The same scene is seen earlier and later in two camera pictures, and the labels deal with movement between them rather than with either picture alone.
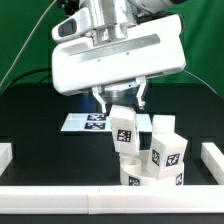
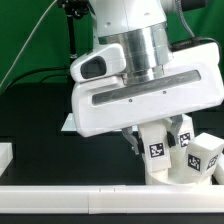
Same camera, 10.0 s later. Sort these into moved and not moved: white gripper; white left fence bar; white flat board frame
Moved: white gripper
Not moved: white left fence bar; white flat board frame
